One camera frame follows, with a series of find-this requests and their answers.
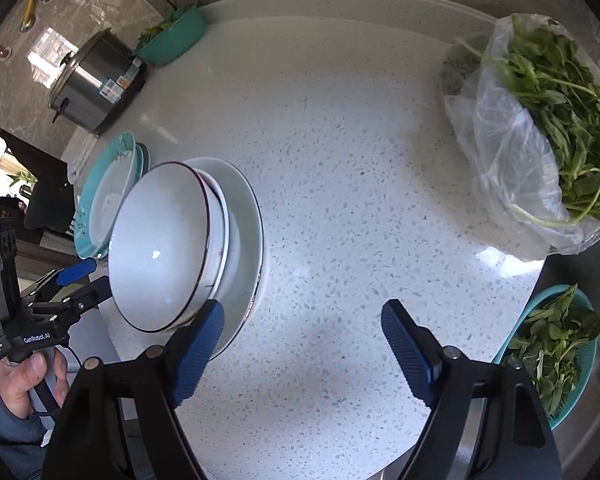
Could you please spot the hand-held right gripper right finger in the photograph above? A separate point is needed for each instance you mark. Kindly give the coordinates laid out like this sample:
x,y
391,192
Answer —
x,y
405,345

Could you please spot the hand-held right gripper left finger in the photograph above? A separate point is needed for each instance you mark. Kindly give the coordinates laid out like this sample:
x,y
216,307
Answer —
x,y
200,347

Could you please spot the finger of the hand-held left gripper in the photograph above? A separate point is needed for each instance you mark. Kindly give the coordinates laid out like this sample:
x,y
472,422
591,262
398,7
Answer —
x,y
87,297
77,270

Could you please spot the large white plate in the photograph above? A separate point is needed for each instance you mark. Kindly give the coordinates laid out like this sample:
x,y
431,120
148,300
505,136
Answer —
x,y
245,240

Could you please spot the person's left forearm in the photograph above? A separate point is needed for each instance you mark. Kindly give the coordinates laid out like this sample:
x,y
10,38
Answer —
x,y
0,420

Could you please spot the person's left hand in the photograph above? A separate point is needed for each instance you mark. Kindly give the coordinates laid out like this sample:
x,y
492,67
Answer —
x,y
25,385

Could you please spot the dark wooden furniture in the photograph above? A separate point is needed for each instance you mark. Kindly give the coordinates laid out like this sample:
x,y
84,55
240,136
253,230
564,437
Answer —
x,y
45,195

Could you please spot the white cloth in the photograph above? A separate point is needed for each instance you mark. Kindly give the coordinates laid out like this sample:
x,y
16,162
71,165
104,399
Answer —
x,y
82,160

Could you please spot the leafy greens in colander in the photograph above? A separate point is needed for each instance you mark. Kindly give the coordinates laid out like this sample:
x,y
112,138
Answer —
x,y
550,345

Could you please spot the teal plastic colander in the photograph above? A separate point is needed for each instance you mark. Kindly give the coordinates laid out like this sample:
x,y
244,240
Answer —
x,y
575,390

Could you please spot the stainless steel pot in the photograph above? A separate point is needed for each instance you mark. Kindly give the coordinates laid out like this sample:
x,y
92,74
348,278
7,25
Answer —
x,y
95,80

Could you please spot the clear plastic bag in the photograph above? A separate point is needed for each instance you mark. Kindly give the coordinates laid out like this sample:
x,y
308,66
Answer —
x,y
505,160

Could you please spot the teal plastic basin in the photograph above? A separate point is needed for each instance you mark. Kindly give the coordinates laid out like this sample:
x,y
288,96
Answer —
x,y
180,40

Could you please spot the leafy greens in basin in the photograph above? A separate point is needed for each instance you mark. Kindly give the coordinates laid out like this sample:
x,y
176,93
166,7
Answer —
x,y
162,25

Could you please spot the yellow gas pipe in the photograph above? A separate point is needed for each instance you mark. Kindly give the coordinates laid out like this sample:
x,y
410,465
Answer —
x,y
29,7

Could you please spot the bunch of leafy greens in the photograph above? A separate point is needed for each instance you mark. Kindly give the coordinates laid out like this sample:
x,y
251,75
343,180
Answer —
x,y
565,95

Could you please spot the round metal wall flange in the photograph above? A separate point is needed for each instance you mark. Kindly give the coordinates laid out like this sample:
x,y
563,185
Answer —
x,y
2,50

